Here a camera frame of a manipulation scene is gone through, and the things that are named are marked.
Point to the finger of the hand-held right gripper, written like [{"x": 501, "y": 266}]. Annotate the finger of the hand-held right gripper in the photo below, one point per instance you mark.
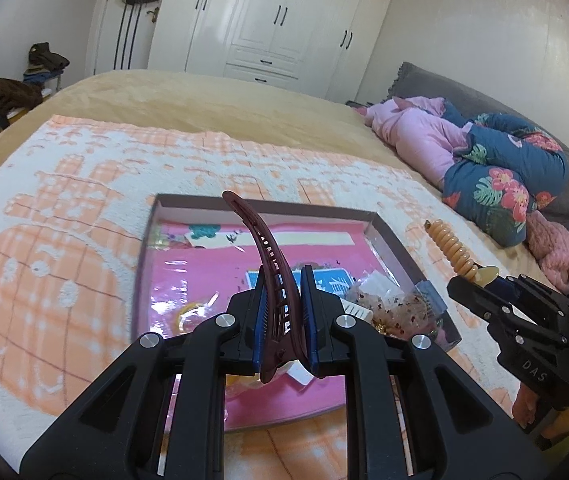
[
  {"x": 544, "y": 300},
  {"x": 514, "y": 340}
]

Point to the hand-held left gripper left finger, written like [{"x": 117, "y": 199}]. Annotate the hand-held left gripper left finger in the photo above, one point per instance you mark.
[{"x": 260, "y": 325}]

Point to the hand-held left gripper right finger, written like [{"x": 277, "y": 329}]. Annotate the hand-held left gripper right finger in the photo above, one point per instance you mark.
[{"x": 309, "y": 320}]

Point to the dark red hair clip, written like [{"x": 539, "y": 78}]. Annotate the dark red hair clip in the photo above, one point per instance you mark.
[{"x": 274, "y": 280}]

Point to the brown box with pink lining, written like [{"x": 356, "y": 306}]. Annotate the brown box with pink lining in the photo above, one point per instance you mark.
[{"x": 189, "y": 280}]

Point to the orange beaded hair clip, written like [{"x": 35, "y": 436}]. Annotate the orange beaded hair clip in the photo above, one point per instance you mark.
[{"x": 452, "y": 245}]

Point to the person's right hand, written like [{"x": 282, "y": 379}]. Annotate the person's right hand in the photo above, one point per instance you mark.
[{"x": 527, "y": 405}]

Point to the blue printed card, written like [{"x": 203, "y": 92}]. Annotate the blue printed card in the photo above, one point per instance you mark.
[{"x": 332, "y": 282}]

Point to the pink knit cloth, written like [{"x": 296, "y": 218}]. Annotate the pink knit cloth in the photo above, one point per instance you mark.
[{"x": 557, "y": 250}]

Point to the bag of yellow hair rings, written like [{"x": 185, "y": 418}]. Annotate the bag of yellow hair rings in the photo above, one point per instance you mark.
[{"x": 192, "y": 315}]

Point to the glitter beads packet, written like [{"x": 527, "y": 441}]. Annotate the glitter beads packet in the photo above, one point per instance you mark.
[{"x": 404, "y": 312}]

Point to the white card with green print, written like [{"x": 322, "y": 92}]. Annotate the white card with green print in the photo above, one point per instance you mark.
[{"x": 209, "y": 235}]

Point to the blue floral quilt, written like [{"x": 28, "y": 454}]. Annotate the blue floral quilt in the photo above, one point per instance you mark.
[{"x": 509, "y": 175}]

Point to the pink garment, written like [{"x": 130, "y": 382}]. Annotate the pink garment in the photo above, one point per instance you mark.
[{"x": 414, "y": 135}]

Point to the beige bedspread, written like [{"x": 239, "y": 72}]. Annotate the beige bedspread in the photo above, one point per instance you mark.
[{"x": 214, "y": 105}]

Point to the orange and white printed blanket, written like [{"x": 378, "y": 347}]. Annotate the orange and white printed blanket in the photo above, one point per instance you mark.
[{"x": 39, "y": 270}]

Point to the grey headboard cover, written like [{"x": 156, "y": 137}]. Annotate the grey headboard cover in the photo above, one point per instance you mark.
[{"x": 439, "y": 85}]

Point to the white wardrobe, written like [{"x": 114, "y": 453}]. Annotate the white wardrobe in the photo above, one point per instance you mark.
[{"x": 264, "y": 15}]

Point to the white door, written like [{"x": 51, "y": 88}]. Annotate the white door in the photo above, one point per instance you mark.
[{"x": 109, "y": 30}]

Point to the brown garment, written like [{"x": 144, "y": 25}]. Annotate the brown garment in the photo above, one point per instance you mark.
[{"x": 14, "y": 100}]

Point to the folded clothes pile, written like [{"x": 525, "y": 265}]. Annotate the folded clothes pile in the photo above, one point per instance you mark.
[{"x": 47, "y": 62}]

